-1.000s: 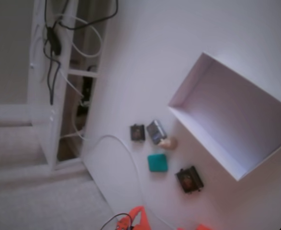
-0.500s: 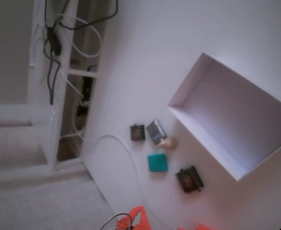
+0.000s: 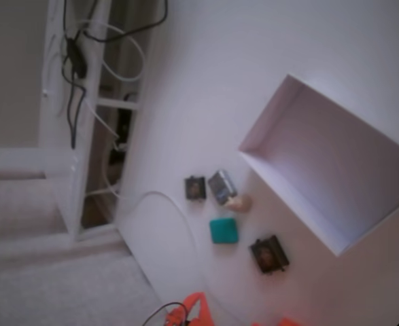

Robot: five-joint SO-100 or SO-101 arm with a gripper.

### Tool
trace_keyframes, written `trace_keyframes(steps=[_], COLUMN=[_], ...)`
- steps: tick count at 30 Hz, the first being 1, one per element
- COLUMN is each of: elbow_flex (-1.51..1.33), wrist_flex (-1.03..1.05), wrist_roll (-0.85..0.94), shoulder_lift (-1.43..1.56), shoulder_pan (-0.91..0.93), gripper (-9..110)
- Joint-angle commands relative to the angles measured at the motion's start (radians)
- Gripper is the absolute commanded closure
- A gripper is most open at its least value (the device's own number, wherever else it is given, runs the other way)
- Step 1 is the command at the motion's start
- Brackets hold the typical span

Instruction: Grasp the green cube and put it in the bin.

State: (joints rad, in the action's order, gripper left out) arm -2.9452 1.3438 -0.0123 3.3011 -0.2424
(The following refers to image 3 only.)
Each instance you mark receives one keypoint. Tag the green cube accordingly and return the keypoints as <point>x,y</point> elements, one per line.
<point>223,231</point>

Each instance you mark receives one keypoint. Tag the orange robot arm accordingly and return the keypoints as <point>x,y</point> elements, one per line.
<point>206,316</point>

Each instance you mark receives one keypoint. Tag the white cardboard bin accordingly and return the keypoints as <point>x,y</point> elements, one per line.
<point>321,169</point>

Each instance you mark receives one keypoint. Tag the black case with clear lid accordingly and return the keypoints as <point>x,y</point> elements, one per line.
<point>268,254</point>
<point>195,187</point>

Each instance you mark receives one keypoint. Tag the grey metal tin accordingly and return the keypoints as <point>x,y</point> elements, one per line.
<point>221,186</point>

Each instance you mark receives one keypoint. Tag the small beige bear figurine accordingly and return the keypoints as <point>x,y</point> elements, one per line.
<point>240,203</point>

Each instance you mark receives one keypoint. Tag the white furniture frame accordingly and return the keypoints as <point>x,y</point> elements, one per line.
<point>54,163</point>

